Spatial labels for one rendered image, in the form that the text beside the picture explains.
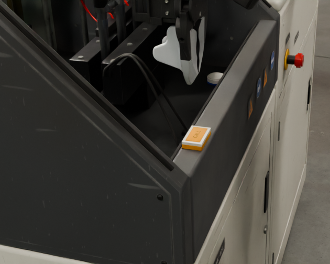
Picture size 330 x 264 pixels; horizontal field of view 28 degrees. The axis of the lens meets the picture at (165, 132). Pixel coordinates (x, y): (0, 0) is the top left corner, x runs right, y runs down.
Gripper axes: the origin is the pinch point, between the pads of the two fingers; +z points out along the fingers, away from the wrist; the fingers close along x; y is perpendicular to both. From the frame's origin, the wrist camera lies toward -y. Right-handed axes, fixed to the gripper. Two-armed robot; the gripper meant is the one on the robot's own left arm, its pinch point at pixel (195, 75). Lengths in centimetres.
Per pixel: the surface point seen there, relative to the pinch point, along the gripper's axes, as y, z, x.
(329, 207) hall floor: -10, 105, -121
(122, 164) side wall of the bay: 6.0, 7.8, 13.1
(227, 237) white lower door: -2.0, 35.9, -10.3
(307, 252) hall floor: -6, 106, -94
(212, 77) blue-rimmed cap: 10.7, 21.1, -43.3
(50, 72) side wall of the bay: 14.9, -4.5, 13.1
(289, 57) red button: -1, 25, -66
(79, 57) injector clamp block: 27.6, 7.6, -17.2
